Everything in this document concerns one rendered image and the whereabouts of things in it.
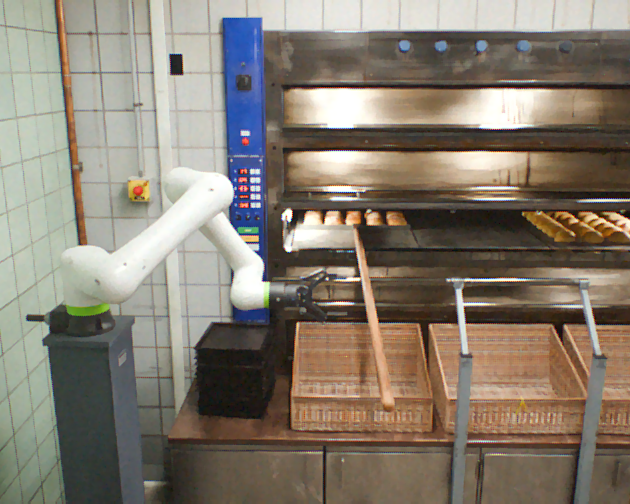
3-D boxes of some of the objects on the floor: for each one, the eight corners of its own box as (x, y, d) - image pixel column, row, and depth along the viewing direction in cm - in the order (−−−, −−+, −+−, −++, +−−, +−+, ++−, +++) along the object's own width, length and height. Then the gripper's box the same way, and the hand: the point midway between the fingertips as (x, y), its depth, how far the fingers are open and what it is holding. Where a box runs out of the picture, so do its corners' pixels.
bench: (200, 482, 323) (195, 374, 307) (700, 488, 318) (720, 379, 302) (175, 565, 269) (166, 439, 253) (776, 574, 264) (805, 446, 248)
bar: (277, 529, 289) (272, 274, 258) (568, 534, 287) (599, 276, 255) (271, 583, 259) (265, 301, 228) (596, 588, 257) (635, 304, 225)
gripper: (286, 258, 232) (347, 259, 232) (286, 324, 239) (346, 325, 238) (285, 264, 225) (348, 265, 225) (285, 332, 231) (346, 333, 231)
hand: (343, 296), depth 231 cm, fingers open, 13 cm apart
